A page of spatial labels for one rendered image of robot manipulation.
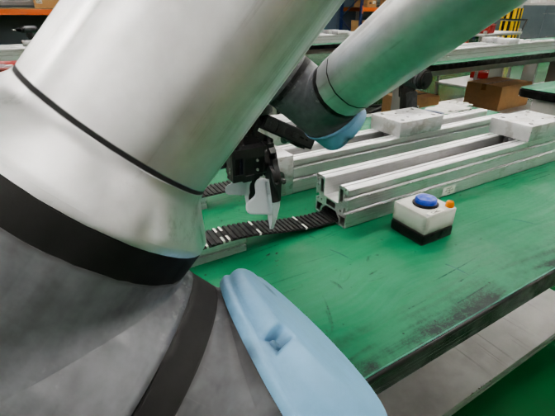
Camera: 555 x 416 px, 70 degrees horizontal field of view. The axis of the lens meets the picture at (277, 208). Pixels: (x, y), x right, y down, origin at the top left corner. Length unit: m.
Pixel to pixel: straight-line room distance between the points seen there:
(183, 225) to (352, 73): 0.32
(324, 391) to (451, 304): 0.49
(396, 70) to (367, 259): 0.38
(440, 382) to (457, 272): 0.63
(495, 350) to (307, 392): 1.31
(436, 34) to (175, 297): 0.31
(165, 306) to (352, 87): 0.34
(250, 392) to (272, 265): 0.51
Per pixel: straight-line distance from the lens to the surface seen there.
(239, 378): 0.18
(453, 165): 0.96
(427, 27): 0.39
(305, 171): 0.92
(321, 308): 0.60
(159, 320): 0.17
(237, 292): 0.19
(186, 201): 0.16
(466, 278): 0.71
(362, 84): 0.44
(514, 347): 1.51
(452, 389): 1.31
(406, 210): 0.77
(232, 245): 0.70
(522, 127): 1.19
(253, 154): 0.63
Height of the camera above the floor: 1.17
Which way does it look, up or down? 27 degrees down
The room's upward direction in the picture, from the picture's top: straight up
